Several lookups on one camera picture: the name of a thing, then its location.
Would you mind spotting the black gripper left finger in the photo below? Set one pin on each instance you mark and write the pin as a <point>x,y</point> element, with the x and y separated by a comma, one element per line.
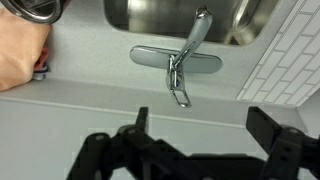
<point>110,153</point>

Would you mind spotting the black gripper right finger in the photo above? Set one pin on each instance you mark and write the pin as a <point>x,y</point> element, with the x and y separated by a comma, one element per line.
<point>290,150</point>

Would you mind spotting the chrome faucet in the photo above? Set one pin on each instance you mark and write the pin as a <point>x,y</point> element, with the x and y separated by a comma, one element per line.
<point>181,58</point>

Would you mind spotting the small red blue container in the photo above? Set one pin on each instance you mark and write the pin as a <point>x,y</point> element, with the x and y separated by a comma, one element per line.
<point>41,66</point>

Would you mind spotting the peach cloth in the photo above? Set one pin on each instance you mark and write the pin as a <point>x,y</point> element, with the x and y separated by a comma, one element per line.
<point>18,53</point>

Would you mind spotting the stainless steel sink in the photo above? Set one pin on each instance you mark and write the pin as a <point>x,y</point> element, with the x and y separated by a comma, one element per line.
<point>156,16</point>

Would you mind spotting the dark red tumbler with lid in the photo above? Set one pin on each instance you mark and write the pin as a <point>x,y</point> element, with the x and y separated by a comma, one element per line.
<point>33,10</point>

